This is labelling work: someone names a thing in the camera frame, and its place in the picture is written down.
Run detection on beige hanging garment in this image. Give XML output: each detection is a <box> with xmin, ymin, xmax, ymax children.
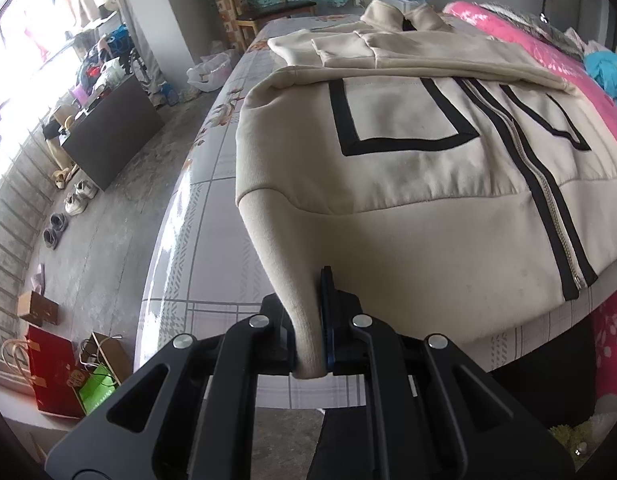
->
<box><xmin>63</xmin><ymin>0</ymin><xmax>96</xmax><ymax>26</ymax></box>

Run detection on green fuzzy slipper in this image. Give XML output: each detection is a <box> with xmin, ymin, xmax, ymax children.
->
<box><xmin>549</xmin><ymin>417</ymin><xmax>607</xmax><ymax>461</ymax></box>

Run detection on wooden chair with dark seat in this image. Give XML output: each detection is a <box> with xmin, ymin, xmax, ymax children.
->
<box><xmin>223</xmin><ymin>0</ymin><xmax>319</xmax><ymax>43</ymax></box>

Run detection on white plastic bag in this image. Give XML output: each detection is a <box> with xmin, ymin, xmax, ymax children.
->
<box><xmin>187</xmin><ymin>51</ymin><xmax>232</xmax><ymax>93</ymax></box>

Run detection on beige zip jacket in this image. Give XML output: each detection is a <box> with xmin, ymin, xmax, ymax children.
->
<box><xmin>236</xmin><ymin>0</ymin><xmax>617</xmax><ymax>380</ymax></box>

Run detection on brown paper bag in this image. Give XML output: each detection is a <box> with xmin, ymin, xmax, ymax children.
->
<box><xmin>78</xmin><ymin>332</ymin><xmax>134</xmax><ymax>383</ymax></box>

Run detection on brown cardboard box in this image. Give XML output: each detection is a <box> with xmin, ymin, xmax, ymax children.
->
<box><xmin>17</xmin><ymin>291</ymin><xmax>59</xmax><ymax>326</ymax></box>

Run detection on green paper bag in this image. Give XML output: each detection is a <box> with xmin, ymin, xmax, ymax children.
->
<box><xmin>77</xmin><ymin>364</ymin><xmax>122</xmax><ymax>416</ymax></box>

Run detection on pile of bags and clutter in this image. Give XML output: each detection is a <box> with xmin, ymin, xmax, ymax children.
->
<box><xmin>76</xmin><ymin>25</ymin><xmax>134</xmax><ymax>96</ymax></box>

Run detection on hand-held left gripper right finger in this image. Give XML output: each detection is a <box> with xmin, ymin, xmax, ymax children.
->
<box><xmin>319</xmin><ymin>265</ymin><xmax>577</xmax><ymax>480</ymax></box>

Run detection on red gift bag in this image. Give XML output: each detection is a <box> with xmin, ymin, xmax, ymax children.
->
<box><xmin>2</xmin><ymin>325</ymin><xmax>86</xmax><ymax>420</ymax></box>

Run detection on grey patterned pillow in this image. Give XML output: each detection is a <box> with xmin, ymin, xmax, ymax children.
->
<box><xmin>481</xmin><ymin>2</ymin><xmax>584</xmax><ymax>53</ymax></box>

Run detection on pink floral blanket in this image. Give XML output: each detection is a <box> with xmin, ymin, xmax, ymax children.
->
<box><xmin>441</xmin><ymin>0</ymin><xmax>617</xmax><ymax>406</ymax></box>

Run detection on dark grey cabinet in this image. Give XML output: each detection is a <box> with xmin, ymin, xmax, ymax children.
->
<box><xmin>58</xmin><ymin>74</ymin><xmax>164</xmax><ymax>192</ymax></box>

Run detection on blue printed cloth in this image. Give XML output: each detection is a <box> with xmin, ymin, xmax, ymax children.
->
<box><xmin>583</xmin><ymin>50</ymin><xmax>617</xmax><ymax>116</ymax></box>

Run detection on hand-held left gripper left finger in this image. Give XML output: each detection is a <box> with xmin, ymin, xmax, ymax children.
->
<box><xmin>46</xmin><ymin>292</ymin><xmax>296</xmax><ymax>480</ymax></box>

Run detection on bed with checked floral sheet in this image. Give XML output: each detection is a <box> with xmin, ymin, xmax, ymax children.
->
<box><xmin>133</xmin><ymin>12</ymin><xmax>617</xmax><ymax>413</ymax></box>

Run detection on beige heeled shoes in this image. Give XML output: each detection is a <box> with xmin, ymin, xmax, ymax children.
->
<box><xmin>51</xmin><ymin>162</ymin><xmax>82</xmax><ymax>191</ymax></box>

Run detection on patterned tiled stand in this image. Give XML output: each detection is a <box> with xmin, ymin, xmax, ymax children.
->
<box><xmin>206</xmin><ymin>0</ymin><xmax>252</xmax><ymax>53</ymax></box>

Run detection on pale pink patterned cloth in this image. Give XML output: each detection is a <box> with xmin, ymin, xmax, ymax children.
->
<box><xmin>563</xmin><ymin>27</ymin><xmax>604</xmax><ymax>56</ymax></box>

